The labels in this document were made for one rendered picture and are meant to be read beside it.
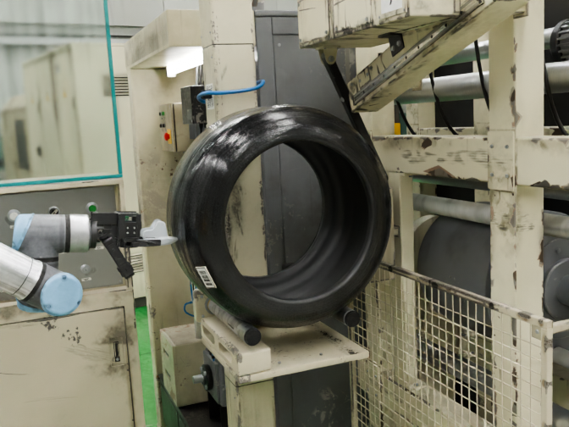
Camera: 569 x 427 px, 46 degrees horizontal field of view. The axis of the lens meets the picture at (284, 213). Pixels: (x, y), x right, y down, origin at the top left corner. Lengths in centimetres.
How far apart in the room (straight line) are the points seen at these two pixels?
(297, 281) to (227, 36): 74
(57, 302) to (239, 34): 96
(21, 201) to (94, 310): 42
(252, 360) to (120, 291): 73
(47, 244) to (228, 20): 84
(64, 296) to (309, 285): 78
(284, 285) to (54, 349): 80
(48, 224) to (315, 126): 67
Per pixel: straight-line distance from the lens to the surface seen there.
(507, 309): 154
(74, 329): 229
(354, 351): 183
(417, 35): 173
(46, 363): 232
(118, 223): 161
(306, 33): 199
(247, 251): 202
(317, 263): 199
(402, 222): 218
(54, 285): 145
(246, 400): 215
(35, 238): 159
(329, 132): 166
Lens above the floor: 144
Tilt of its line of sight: 8 degrees down
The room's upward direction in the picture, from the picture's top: 3 degrees counter-clockwise
